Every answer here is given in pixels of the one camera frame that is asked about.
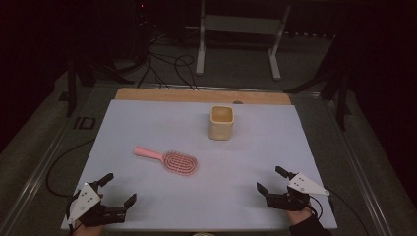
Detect person's right hand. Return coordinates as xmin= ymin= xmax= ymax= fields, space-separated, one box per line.
xmin=287 ymin=206 xmax=315 ymax=226

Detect yellow square cup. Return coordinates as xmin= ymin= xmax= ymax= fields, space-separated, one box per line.
xmin=208 ymin=104 xmax=235 ymax=142

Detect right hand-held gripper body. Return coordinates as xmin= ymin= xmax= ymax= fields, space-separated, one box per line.
xmin=266 ymin=172 xmax=330 ymax=211

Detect bundle of black cables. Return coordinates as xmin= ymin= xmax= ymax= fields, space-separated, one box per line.
xmin=136 ymin=30 xmax=200 ymax=91

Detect aluminium rail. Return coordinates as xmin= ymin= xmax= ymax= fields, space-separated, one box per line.
xmin=0 ymin=109 xmax=83 ymax=236
xmin=323 ymin=97 xmax=394 ymax=236

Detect person's left hand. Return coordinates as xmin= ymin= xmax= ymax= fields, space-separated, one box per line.
xmin=72 ymin=221 xmax=103 ymax=236

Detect white metal stand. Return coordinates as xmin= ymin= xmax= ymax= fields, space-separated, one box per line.
xmin=195 ymin=0 xmax=292 ymax=82

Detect black metal stand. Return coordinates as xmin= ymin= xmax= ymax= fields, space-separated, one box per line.
xmin=284 ymin=32 xmax=352 ymax=132
xmin=58 ymin=53 xmax=136 ymax=118

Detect black cable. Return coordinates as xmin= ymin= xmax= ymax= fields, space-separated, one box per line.
xmin=45 ymin=139 xmax=96 ymax=199
xmin=324 ymin=186 xmax=371 ymax=236

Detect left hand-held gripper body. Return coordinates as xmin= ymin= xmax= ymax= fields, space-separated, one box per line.
xmin=66 ymin=181 xmax=128 ymax=228

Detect pink hairbrush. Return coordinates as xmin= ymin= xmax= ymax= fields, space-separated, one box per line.
xmin=133 ymin=146 xmax=199 ymax=177

